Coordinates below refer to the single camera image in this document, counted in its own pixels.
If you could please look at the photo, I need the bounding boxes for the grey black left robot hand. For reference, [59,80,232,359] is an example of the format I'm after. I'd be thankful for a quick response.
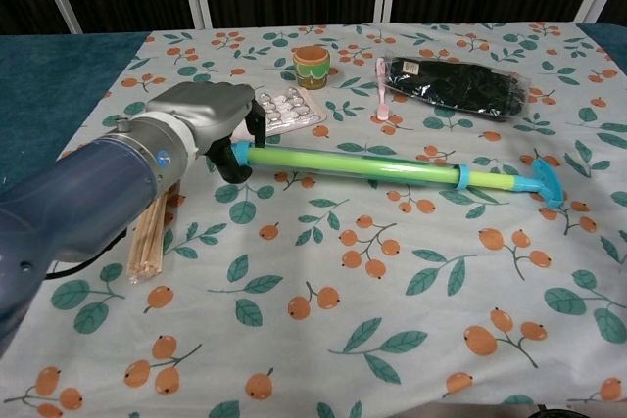
[145,81,268,184]

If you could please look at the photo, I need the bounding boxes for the green blue water pump toy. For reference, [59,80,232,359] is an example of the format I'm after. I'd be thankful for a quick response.
[231,140,562,209]

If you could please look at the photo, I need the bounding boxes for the blister pack of metal rings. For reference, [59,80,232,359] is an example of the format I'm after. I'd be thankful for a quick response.
[229,85,327,141]

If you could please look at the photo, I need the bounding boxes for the small terracotta green flower pot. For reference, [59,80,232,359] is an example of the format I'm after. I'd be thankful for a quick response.
[292,45,331,90]

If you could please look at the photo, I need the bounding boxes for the bundle of wooden sticks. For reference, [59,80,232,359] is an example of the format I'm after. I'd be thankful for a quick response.
[125,180,183,285]

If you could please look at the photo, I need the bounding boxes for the pink toothbrush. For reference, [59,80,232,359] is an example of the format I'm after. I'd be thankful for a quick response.
[374,57,390,120]

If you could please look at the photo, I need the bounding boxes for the floral orange fruit tablecloth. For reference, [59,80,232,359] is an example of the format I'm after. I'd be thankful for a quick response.
[0,21,627,418]

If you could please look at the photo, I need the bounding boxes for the black gloves in plastic bag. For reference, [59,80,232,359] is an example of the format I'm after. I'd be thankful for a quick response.
[382,49,532,123]

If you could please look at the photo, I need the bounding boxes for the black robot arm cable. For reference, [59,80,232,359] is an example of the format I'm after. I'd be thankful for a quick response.
[44,226,133,282]

